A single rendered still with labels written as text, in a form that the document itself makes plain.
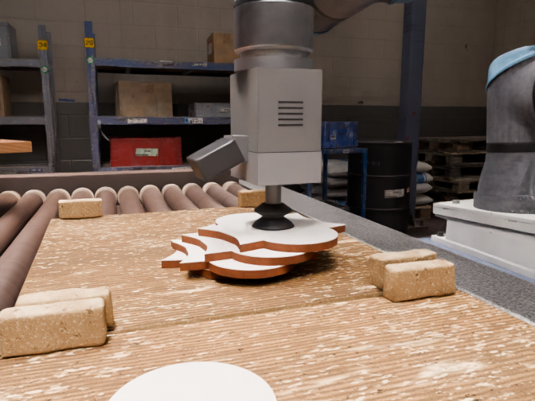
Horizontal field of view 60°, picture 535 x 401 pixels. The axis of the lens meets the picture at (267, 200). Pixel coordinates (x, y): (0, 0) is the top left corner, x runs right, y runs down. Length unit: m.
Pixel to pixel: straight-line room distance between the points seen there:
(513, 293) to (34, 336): 0.40
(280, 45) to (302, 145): 0.09
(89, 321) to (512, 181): 0.60
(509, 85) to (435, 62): 5.74
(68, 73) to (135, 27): 0.82
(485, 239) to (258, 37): 0.48
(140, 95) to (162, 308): 4.24
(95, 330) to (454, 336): 0.23
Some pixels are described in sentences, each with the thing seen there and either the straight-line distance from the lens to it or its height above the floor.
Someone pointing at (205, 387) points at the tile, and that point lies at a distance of 0.25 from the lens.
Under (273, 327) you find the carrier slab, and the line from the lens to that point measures 0.33.
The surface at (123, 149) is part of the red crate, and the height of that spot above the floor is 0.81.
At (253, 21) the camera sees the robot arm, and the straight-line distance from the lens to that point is 0.44.
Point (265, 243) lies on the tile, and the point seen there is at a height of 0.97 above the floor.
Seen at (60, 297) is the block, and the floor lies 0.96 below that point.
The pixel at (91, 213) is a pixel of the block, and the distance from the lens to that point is 0.71.
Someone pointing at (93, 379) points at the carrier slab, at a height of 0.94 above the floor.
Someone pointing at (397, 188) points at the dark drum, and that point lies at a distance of 4.23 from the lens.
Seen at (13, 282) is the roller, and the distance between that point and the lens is 0.55.
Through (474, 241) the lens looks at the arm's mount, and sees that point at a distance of 0.78.
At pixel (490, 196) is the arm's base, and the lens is 0.76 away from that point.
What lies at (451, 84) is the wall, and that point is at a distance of 6.63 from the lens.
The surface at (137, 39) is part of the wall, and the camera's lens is 5.21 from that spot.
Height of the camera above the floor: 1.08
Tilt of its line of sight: 10 degrees down
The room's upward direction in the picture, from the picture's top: straight up
